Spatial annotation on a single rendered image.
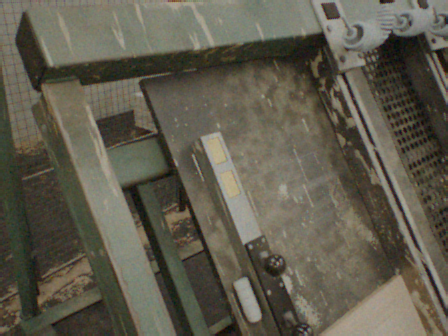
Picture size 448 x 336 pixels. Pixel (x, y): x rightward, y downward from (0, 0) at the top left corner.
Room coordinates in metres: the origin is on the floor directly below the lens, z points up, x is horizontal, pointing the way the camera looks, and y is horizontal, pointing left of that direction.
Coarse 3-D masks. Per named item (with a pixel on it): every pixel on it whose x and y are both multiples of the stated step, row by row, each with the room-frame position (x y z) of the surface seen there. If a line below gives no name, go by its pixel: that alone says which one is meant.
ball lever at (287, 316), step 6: (288, 312) 0.62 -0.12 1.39; (288, 318) 0.61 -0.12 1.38; (288, 324) 0.61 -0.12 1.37; (294, 324) 0.57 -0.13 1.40; (300, 324) 0.53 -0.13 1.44; (306, 324) 0.53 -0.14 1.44; (294, 330) 0.53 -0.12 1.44; (300, 330) 0.52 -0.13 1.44; (306, 330) 0.52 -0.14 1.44; (312, 330) 0.53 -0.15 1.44
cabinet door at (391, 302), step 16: (384, 288) 0.81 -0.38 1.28; (400, 288) 0.83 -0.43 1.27; (368, 304) 0.76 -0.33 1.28; (384, 304) 0.78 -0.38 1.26; (400, 304) 0.81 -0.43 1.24; (352, 320) 0.72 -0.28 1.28; (368, 320) 0.74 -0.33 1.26; (384, 320) 0.76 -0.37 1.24; (400, 320) 0.78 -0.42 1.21; (416, 320) 0.80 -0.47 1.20
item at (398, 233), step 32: (320, 0) 1.12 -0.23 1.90; (384, 0) 1.01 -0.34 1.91; (384, 32) 1.00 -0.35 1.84; (320, 64) 1.09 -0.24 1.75; (352, 64) 1.05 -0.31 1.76; (320, 96) 1.08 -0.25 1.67; (352, 96) 1.06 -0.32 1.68; (352, 128) 1.01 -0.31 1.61; (352, 160) 1.00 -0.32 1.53; (384, 160) 0.98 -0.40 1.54; (384, 192) 0.92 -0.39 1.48; (384, 224) 0.91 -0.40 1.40; (416, 256) 0.85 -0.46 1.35; (416, 288) 0.83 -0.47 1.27
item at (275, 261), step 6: (264, 252) 0.67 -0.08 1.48; (264, 258) 0.65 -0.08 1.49; (270, 258) 0.58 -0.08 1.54; (276, 258) 0.58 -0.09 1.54; (282, 258) 0.58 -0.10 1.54; (264, 264) 0.58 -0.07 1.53; (270, 264) 0.57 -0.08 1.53; (276, 264) 0.57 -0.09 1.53; (282, 264) 0.57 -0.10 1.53; (270, 270) 0.57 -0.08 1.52; (276, 270) 0.56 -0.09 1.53; (282, 270) 0.57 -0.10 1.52; (276, 276) 0.57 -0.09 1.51
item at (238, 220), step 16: (192, 144) 0.79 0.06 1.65; (224, 144) 0.79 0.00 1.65; (208, 160) 0.76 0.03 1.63; (208, 176) 0.76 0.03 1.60; (224, 192) 0.73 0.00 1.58; (240, 192) 0.75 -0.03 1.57; (224, 208) 0.72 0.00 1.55; (240, 208) 0.72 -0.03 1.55; (224, 224) 0.72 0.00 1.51; (240, 224) 0.70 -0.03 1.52; (256, 224) 0.72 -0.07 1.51; (240, 240) 0.68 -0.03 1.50; (240, 256) 0.68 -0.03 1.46; (256, 288) 0.65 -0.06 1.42; (272, 320) 0.61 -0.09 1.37
